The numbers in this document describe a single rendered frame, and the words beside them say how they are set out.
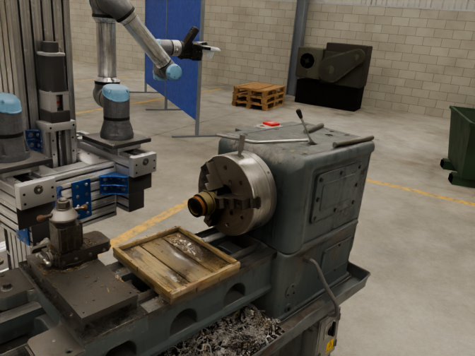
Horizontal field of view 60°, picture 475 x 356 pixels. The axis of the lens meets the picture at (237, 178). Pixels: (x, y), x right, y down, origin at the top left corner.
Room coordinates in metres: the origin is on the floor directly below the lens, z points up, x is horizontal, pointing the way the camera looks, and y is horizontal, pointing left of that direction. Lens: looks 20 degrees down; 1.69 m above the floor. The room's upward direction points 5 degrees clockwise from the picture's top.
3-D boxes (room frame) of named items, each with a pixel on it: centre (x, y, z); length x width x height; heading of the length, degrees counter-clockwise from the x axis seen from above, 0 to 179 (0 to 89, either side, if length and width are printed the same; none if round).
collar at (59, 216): (1.09, 0.50, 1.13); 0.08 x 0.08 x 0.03
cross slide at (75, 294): (1.05, 0.46, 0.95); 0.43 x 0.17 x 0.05; 46
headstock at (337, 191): (1.79, -0.26, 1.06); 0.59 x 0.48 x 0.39; 136
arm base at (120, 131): (1.87, 0.58, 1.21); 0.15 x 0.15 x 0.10
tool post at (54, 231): (1.09, 0.49, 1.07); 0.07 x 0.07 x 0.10; 46
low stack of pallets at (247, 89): (9.70, -0.35, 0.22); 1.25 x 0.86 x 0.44; 156
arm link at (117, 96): (1.87, 0.58, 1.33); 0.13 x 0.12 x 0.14; 34
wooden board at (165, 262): (1.29, 0.20, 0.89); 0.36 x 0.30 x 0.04; 46
